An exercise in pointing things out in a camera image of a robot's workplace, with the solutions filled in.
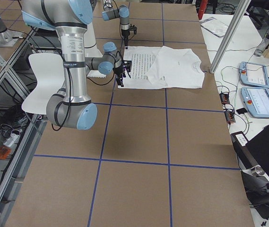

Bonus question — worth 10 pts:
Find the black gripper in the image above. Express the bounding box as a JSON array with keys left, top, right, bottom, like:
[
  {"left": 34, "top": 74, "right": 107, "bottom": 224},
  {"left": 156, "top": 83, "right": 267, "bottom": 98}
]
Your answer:
[
  {"left": 120, "top": 24, "right": 137, "bottom": 46},
  {"left": 113, "top": 60, "right": 132, "bottom": 87}
]

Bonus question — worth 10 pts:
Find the white long-sleeve printed shirt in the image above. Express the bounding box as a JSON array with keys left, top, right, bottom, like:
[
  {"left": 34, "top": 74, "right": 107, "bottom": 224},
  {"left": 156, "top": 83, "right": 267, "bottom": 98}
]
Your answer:
[{"left": 118, "top": 46, "right": 205, "bottom": 89}]

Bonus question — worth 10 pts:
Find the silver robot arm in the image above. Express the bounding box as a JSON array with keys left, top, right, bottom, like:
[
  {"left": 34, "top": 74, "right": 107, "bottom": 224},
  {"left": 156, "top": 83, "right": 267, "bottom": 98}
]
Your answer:
[
  {"left": 21, "top": 0, "right": 132, "bottom": 130},
  {"left": 102, "top": 0, "right": 137, "bottom": 49}
]

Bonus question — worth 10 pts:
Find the white plastic chair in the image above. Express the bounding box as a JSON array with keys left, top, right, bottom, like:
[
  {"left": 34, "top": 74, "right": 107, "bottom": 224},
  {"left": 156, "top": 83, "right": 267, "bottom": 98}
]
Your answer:
[{"left": 22, "top": 53, "right": 64, "bottom": 115}]

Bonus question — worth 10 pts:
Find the red fire extinguisher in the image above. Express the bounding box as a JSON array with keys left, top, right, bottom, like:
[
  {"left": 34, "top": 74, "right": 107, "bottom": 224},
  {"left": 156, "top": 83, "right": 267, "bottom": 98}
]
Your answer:
[{"left": 198, "top": 0, "right": 208, "bottom": 20}]

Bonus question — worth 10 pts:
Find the plastic document bag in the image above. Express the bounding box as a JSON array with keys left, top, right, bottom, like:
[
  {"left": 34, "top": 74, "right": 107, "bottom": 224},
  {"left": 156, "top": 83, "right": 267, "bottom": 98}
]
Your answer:
[{"left": 200, "top": 17, "right": 228, "bottom": 37}]

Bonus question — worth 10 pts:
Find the black orange connector box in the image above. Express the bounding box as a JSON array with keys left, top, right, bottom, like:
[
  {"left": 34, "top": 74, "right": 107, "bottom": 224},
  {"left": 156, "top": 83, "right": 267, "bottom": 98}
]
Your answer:
[{"left": 219, "top": 93, "right": 230, "bottom": 105}]

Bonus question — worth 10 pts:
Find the white power strip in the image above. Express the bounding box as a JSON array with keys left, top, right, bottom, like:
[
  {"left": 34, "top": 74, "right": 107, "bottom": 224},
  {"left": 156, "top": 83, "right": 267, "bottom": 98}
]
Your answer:
[{"left": 3, "top": 131, "right": 20, "bottom": 147}]

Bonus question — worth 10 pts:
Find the far blue teach pendant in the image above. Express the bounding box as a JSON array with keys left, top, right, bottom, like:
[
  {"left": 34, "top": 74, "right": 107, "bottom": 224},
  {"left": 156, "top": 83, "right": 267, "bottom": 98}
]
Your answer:
[{"left": 239, "top": 61, "right": 269, "bottom": 88}]

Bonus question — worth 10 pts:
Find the blue teach pendant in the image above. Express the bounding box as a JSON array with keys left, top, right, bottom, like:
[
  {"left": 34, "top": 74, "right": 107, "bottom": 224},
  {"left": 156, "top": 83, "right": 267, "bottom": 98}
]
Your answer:
[
  {"left": 239, "top": 61, "right": 269, "bottom": 88},
  {"left": 241, "top": 87, "right": 269, "bottom": 119}
]

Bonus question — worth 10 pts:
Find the orange box on floor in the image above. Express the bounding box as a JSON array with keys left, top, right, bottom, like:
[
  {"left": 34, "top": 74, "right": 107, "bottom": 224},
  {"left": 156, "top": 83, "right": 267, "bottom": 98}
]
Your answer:
[{"left": 0, "top": 146, "right": 11, "bottom": 160}]

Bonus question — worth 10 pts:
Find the near blue teach pendant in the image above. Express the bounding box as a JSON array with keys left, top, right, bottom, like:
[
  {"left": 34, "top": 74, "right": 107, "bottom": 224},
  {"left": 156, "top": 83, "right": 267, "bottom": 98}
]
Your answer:
[{"left": 241, "top": 87, "right": 269, "bottom": 119}]

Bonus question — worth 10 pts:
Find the black device with label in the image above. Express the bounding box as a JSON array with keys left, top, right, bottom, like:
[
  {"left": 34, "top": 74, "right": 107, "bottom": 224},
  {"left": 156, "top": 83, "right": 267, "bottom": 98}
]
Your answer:
[{"left": 230, "top": 131, "right": 264, "bottom": 171}]

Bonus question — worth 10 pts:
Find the clear water bottle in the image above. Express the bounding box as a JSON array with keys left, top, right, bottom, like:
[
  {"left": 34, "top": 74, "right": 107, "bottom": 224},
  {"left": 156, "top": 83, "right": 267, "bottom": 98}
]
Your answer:
[{"left": 254, "top": 32, "right": 269, "bottom": 57}]

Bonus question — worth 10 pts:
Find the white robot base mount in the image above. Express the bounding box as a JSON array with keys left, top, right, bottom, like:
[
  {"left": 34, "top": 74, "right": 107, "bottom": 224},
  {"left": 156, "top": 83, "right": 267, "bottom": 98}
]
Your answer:
[{"left": 84, "top": 22, "right": 106, "bottom": 78}]

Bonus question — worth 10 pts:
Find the aluminium camera post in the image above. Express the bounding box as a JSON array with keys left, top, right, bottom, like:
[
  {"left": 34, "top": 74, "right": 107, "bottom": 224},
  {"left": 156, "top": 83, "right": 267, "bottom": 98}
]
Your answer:
[{"left": 209, "top": 0, "right": 251, "bottom": 74}]

